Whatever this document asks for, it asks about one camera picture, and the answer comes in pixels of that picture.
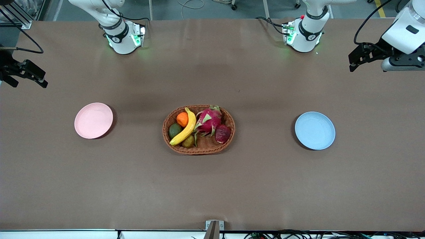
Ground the dark red apple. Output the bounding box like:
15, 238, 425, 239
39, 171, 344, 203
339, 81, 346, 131
215, 124, 232, 144

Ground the yellow banana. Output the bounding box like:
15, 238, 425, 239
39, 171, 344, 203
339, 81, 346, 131
169, 107, 197, 146

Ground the light blue plate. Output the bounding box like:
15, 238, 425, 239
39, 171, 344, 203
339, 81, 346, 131
295, 112, 336, 150

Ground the pink plate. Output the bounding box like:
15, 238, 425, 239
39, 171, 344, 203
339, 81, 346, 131
74, 103, 114, 139

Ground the green avocado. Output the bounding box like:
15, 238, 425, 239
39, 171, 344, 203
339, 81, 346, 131
168, 123, 183, 139

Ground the pink dragon fruit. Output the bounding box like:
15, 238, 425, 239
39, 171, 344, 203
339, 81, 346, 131
194, 105, 222, 137

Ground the small orange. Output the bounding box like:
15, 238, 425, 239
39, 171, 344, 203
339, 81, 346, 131
176, 112, 189, 128

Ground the brown-green kiwi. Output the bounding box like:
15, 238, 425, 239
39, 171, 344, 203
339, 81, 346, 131
182, 134, 196, 149

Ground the brown wicker basket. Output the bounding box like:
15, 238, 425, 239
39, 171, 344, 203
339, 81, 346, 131
162, 105, 236, 155

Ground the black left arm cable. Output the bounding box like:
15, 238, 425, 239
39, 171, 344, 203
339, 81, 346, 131
353, 0, 393, 45

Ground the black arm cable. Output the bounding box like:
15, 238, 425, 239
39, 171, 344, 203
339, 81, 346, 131
353, 0, 393, 45
0, 7, 44, 54

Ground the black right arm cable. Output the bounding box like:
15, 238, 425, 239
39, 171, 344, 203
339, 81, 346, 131
0, 7, 44, 54

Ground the aluminium frame profile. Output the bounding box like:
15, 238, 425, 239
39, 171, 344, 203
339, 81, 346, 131
0, 0, 33, 30

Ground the black base cable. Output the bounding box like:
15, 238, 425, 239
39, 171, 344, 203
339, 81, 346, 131
255, 16, 288, 36
101, 0, 150, 24

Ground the white floor cable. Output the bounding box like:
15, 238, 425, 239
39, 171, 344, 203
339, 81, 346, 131
177, 0, 205, 20

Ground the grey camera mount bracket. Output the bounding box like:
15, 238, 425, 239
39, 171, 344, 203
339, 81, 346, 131
203, 220, 225, 239

